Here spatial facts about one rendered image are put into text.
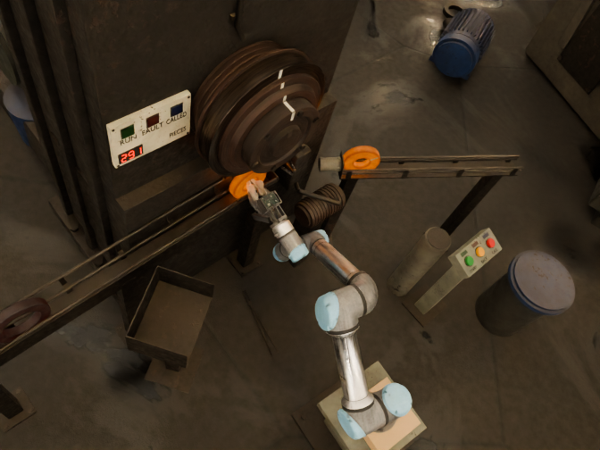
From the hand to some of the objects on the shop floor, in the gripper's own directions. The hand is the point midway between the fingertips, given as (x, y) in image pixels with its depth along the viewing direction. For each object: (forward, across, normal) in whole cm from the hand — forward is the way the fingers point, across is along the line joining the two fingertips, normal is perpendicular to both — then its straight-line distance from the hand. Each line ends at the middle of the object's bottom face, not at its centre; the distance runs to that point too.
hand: (249, 180), depth 206 cm
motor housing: (-36, -33, +67) cm, 83 cm away
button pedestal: (-93, -68, +48) cm, 125 cm away
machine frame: (+18, 0, +84) cm, 86 cm away
